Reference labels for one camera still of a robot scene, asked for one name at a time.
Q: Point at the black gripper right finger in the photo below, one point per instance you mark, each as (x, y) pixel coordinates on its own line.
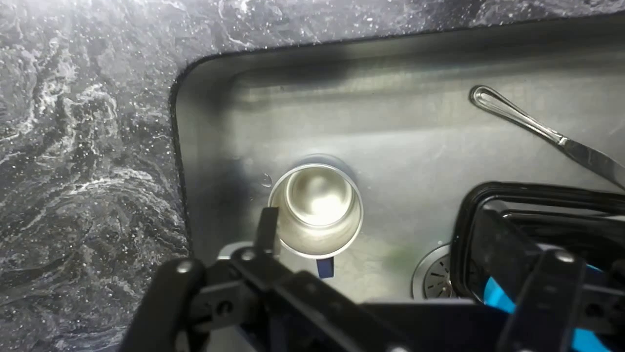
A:
(547, 300)

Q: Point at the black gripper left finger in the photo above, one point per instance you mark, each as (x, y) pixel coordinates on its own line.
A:
(273, 300)

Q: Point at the blue metal cup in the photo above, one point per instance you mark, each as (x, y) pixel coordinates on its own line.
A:
(318, 207)

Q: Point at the steel sink drain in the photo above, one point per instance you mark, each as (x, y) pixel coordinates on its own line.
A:
(431, 277)

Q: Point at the stainless steel sink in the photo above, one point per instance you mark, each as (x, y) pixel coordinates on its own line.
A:
(402, 119)

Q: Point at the green blue brush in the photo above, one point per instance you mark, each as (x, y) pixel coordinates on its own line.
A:
(498, 297)

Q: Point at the steel spoon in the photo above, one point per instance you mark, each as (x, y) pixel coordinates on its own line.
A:
(539, 130)

